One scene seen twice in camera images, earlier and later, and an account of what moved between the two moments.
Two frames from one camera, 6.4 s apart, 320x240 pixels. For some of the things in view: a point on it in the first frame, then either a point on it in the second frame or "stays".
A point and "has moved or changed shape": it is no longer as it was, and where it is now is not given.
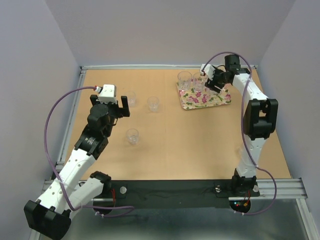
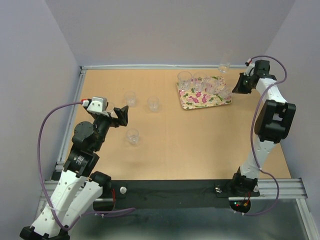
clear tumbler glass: (199, 82) stays
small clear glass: (153, 102) stays
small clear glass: (240, 152) has moved or changed shape
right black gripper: (210, 84) → (238, 88)
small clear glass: (132, 136) stays
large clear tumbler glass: (184, 80) stays
